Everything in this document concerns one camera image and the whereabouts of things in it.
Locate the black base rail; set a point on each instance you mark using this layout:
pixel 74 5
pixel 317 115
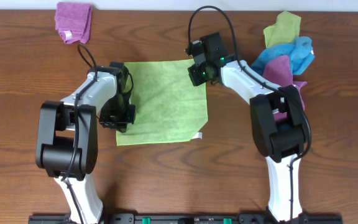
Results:
pixel 242 218

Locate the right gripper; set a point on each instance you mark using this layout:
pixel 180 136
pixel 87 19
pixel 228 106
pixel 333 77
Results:
pixel 196 74

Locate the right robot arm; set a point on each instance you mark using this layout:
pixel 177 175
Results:
pixel 280 129

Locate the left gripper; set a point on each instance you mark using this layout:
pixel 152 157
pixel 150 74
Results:
pixel 117 119

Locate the green cloth in pile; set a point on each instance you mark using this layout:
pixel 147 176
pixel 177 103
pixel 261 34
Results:
pixel 285 29

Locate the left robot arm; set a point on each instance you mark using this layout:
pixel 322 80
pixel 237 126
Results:
pixel 67 138

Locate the folded purple cloth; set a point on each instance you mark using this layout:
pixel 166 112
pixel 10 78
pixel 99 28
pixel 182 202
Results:
pixel 73 21

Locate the green microfiber cloth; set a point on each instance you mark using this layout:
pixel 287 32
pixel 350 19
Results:
pixel 168 108

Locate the purple cloth in pile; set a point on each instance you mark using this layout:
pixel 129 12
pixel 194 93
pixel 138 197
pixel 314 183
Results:
pixel 279 71

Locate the blue cloth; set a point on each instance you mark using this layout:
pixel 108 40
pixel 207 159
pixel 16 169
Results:
pixel 299 52

